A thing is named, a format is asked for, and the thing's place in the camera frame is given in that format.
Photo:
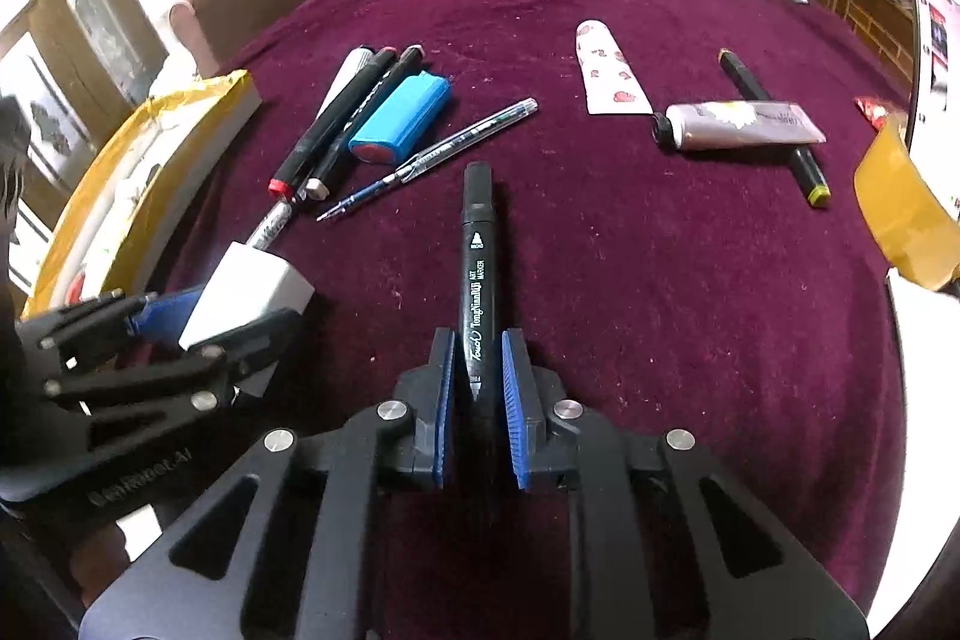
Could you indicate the black marker blue cap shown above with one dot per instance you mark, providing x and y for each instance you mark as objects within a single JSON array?
[{"x": 478, "y": 291}]

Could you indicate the blue battery pack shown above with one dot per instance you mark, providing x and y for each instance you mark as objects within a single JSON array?
[{"x": 394, "y": 129}]

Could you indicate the clear blue ballpoint pen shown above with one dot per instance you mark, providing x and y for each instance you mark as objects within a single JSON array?
[{"x": 434, "y": 156}]

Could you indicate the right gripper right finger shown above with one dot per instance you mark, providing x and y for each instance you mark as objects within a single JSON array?
[{"x": 663, "y": 541}]

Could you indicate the white red patterned tube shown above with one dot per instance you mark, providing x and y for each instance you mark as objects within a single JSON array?
[{"x": 610, "y": 86}]

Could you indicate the silver ointment tube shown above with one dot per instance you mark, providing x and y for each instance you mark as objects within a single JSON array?
[{"x": 275, "y": 219}]

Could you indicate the wooden glass panel door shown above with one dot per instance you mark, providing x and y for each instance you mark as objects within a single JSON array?
[{"x": 76, "y": 69}]

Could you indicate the maroon velvet table cloth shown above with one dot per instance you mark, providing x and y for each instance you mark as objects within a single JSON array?
[{"x": 665, "y": 291}]

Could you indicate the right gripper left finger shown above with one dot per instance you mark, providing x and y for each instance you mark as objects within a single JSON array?
[{"x": 282, "y": 544}]

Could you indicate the black marker red cap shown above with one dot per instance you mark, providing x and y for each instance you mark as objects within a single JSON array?
[{"x": 353, "y": 81}]

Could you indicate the black marker grey cap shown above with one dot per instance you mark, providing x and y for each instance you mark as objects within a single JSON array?
[{"x": 318, "y": 184}]

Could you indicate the yellow taped white box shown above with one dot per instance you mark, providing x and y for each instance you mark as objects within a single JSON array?
[{"x": 118, "y": 220}]

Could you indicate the black marker yellow cap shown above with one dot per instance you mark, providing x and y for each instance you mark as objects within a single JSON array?
[{"x": 781, "y": 128}]

